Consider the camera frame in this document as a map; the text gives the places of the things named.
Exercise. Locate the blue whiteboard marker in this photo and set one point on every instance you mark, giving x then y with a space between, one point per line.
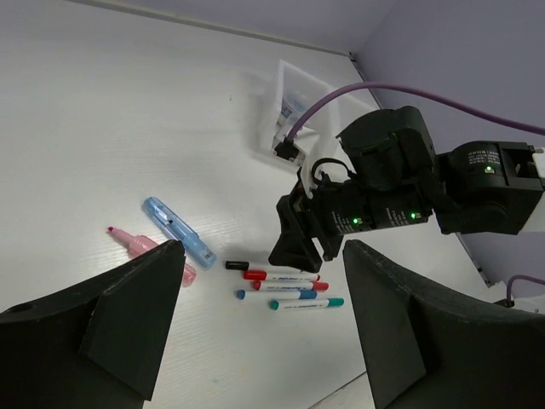
275 295

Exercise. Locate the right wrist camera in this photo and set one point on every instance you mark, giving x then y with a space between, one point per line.
304 152

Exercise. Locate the paper clip jar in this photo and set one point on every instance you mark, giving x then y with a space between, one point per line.
293 106

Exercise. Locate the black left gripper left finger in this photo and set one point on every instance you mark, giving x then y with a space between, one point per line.
96 344

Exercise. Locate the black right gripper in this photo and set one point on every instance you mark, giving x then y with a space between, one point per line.
312 230

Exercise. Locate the white compartment organizer tray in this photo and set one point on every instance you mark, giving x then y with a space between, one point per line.
287 76

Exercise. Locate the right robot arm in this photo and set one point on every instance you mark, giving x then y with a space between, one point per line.
396 179

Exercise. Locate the blue highlighter pen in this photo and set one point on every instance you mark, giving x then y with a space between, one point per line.
175 228

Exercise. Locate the green whiteboard marker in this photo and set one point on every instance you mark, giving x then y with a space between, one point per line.
306 304

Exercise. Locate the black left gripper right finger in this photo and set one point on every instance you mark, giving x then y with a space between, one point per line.
428 346

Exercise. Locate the black whiteboard marker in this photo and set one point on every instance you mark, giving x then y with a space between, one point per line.
237 265

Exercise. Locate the red whiteboard marker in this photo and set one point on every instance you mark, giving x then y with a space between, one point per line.
261 275
289 286

